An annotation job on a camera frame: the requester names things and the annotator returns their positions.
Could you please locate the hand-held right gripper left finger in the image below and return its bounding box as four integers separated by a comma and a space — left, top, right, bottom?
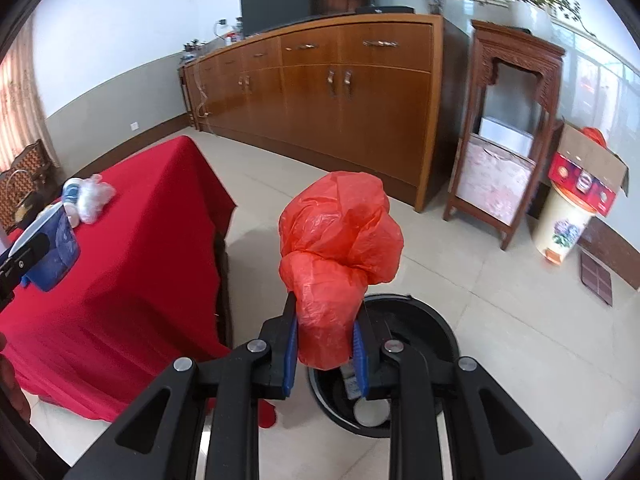
65, 292, 301, 480

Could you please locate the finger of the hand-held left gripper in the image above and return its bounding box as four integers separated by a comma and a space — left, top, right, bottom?
0, 234, 51, 311

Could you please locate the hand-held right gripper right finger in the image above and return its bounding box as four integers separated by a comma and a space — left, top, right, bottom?
352, 305, 583, 480

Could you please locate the glossy blue cup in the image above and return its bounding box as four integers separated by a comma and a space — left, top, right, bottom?
20, 205, 81, 293

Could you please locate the white red paper cup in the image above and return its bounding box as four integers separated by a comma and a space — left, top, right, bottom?
352, 400, 392, 427

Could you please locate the black trash bin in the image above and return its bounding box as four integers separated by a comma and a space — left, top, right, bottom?
306, 294, 460, 438

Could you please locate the blue patterned paper cup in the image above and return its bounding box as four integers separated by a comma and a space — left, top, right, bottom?
61, 177, 86, 228

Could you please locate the clear plastic bag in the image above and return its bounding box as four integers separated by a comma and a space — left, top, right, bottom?
76, 174, 117, 225

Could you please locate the red plastic bag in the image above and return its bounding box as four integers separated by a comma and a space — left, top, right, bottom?
278, 170, 405, 371

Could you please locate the person's left hand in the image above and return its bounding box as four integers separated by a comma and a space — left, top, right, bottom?
0, 355, 31, 423

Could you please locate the black cast iron teapot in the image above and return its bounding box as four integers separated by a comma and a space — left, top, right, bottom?
6, 169, 51, 233

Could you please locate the wooden lattice bench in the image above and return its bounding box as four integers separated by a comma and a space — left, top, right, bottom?
0, 140, 61, 233

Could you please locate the red tablecloth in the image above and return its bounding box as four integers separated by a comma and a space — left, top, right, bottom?
0, 135, 277, 428

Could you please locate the beige patterned curtain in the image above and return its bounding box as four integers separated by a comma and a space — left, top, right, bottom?
0, 42, 48, 176

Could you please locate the pink floral box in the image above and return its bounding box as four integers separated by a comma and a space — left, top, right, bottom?
457, 135, 536, 226

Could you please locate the white floral bucket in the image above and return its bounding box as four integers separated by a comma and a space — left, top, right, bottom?
531, 180, 598, 265

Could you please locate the brown square board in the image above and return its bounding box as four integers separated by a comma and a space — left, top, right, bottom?
579, 250, 614, 307

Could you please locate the long wooden sideboard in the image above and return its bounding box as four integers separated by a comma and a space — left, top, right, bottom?
177, 14, 468, 212

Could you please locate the white box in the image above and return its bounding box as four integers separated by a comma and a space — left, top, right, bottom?
479, 115, 536, 156

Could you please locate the cardboard box red print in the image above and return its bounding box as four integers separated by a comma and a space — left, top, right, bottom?
547, 120, 631, 218

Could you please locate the carved wooden stand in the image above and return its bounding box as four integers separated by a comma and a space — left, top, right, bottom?
442, 19, 567, 252

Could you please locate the potted plant white vase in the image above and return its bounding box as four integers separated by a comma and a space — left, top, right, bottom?
462, 0, 596, 43

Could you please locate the white hanging cable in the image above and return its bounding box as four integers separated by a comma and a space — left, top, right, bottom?
195, 62, 213, 133

